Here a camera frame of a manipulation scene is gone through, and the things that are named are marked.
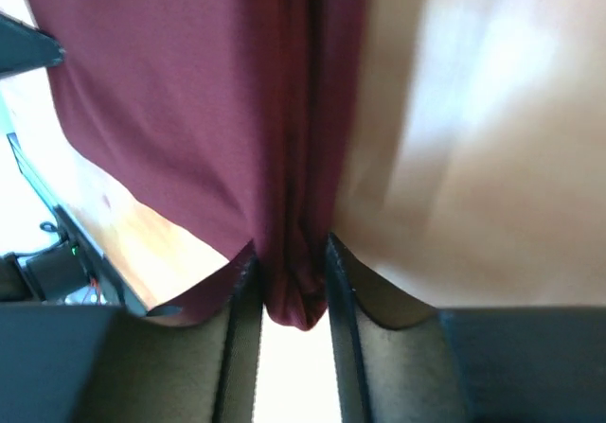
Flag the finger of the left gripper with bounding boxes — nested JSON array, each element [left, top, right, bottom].
[[0, 13, 64, 76]]

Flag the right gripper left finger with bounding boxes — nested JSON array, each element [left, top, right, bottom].
[[70, 245, 262, 422]]

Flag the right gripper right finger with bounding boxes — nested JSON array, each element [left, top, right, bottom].
[[326, 236, 470, 422]]

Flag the maroon t-shirt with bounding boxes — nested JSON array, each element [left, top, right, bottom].
[[27, 0, 366, 330]]

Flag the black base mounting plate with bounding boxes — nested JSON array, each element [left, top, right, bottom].
[[7, 133, 147, 317]]

